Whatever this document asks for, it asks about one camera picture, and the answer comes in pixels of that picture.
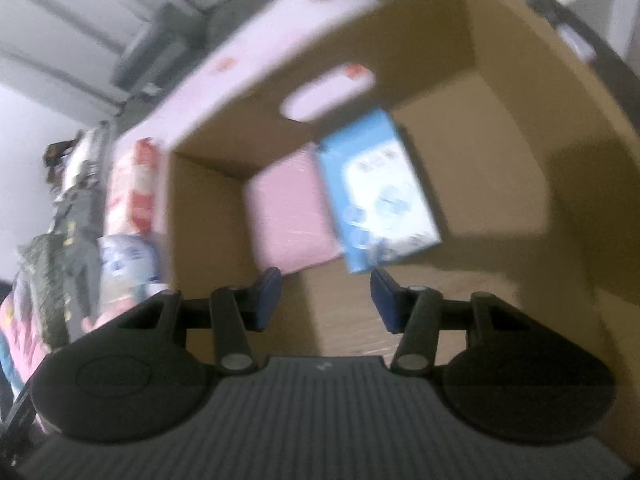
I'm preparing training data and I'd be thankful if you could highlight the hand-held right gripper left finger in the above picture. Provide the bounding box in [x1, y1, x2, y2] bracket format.
[118, 266, 283, 375]

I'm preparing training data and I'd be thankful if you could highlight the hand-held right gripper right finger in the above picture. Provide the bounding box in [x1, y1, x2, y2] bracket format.
[370, 266, 532, 375]

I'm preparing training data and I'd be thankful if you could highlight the blue white printed packet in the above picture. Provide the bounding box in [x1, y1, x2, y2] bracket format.
[316, 108, 443, 275]

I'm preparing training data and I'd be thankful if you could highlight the brown cardboard box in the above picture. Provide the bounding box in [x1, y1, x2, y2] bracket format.
[152, 0, 640, 436]

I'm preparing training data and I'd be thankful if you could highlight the pink soft packet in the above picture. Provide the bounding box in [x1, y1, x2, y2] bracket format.
[244, 147, 347, 277]

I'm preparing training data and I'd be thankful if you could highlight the red and peach soft packet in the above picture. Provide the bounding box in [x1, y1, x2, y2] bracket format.
[106, 138, 162, 237]

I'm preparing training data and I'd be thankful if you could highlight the white packet with blue banner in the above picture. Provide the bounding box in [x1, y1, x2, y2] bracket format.
[98, 234, 170, 312]

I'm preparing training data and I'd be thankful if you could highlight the grey quilt with yellow print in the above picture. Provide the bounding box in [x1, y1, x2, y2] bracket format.
[49, 122, 117, 348]

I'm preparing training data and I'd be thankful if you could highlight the dark brown object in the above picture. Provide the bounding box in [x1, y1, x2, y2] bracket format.
[44, 131, 85, 173]

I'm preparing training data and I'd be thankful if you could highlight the pink printed blanket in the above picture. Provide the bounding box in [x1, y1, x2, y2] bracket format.
[0, 287, 52, 401]

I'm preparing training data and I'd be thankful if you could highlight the grey wall appliance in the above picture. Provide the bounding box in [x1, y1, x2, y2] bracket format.
[112, 4, 203, 88]

